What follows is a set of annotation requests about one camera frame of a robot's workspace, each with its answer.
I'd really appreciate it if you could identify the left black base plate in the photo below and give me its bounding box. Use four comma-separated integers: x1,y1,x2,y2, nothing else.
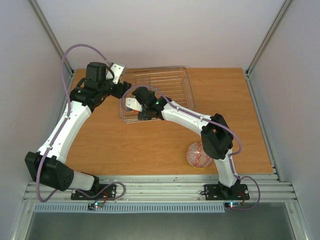
70,184,117,201

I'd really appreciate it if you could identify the left controller board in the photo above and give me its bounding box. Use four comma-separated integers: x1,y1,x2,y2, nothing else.
87,202,104,211

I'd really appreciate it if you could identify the wire dish rack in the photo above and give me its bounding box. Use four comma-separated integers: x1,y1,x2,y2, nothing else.
117,65,197,125

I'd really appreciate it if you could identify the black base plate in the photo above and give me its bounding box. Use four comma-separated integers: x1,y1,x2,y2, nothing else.
70,184,117,201
201,184,250,201

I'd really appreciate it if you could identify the right controller board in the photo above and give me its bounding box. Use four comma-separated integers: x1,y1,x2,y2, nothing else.
224,201,242,209

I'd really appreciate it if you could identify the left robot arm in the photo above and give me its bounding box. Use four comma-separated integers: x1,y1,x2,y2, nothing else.
25,62,131,199

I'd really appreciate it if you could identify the grey slotted cable duct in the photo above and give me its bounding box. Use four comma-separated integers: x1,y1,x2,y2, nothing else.
33,202,225,214

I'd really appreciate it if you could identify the red patterned bowl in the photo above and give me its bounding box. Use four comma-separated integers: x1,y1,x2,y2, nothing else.
186,142,213,167

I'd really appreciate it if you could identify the controller board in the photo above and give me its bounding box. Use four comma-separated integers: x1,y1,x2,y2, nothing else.
87,202,104,211
224,201,242,209

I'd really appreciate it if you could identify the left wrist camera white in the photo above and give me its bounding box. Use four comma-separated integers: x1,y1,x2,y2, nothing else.
108,63,126,84

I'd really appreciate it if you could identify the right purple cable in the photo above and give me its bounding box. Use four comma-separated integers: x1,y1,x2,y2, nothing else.
121,85,261,210

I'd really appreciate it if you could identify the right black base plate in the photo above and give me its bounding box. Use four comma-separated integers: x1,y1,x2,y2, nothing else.
201,184,250,201

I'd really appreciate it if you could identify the white bowl orange outside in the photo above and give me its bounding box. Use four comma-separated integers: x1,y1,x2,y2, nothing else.
127,108,139,113

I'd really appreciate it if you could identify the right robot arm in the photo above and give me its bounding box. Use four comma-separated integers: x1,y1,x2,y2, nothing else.
125,86,239,200

